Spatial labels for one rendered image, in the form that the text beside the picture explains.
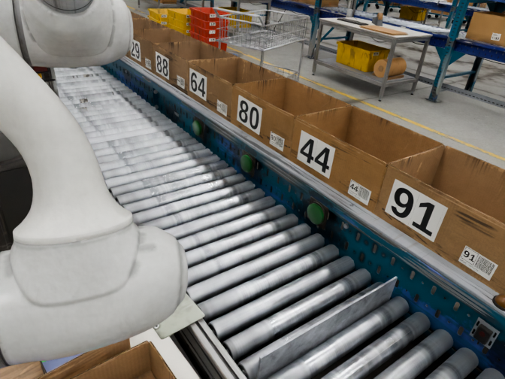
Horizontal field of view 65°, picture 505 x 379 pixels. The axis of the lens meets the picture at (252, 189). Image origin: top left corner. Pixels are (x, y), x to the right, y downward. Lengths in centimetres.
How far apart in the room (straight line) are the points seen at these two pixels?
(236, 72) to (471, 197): 130
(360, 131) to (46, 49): 110
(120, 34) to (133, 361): 67
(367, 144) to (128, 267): 130
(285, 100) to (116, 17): 109
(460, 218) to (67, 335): 91
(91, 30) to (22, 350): 63
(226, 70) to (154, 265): 181
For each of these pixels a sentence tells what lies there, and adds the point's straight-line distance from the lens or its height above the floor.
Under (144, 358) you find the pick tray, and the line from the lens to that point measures 90.
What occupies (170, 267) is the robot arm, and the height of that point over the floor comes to 127.
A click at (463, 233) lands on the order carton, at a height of 98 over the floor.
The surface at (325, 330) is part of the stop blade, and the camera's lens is 102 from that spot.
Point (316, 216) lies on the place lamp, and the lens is 130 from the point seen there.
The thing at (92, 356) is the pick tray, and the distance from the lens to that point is 89.
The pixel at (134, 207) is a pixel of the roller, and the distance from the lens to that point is 142.
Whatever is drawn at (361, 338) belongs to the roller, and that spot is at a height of 74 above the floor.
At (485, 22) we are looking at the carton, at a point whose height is 100.
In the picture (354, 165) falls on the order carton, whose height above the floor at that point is 100.
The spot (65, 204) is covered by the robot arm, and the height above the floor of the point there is 133.
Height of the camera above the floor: 153
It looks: 31 degrees down
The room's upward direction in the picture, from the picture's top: 5 degrees clockwise
